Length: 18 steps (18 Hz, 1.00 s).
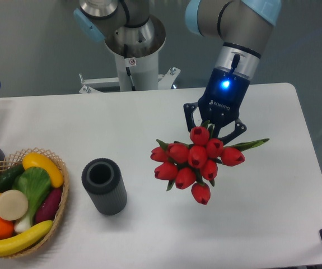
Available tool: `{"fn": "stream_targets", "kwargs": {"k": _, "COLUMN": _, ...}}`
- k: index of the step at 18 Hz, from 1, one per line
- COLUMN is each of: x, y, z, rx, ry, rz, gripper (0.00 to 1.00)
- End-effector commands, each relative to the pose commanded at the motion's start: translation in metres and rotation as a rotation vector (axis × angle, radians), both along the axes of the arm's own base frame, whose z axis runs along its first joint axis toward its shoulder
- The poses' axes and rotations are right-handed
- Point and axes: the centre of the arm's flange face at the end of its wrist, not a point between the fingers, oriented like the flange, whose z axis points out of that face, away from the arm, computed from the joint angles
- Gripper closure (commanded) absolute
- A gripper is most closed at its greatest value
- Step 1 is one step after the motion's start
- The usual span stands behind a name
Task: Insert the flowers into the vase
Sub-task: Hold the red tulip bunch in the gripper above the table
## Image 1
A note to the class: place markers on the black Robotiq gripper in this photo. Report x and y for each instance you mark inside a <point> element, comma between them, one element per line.
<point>220,104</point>

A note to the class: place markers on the red tulip bouquet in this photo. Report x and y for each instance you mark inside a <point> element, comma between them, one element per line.
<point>195,165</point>

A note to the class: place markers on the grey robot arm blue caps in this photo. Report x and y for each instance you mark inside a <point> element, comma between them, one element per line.
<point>135,37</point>

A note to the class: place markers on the dark grey ribbed vase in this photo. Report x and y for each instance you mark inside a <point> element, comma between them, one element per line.
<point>102,180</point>

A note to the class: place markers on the purple sweet potato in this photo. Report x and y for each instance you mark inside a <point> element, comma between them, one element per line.
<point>49,207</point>

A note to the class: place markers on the yellow squash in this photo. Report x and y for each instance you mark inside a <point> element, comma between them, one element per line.
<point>38,160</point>

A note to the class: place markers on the green bok choy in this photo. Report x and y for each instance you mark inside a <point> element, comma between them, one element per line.
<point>35,184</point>

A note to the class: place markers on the woven wicker basket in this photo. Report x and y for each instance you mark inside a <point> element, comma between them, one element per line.
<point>15,159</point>

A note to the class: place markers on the green cucumber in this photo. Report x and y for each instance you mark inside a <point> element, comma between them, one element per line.
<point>8,177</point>

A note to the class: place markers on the beige round slice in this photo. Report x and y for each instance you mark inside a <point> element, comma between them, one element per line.
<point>13,205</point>

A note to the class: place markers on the yellow banana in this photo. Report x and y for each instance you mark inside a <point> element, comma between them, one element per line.
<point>26,239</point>

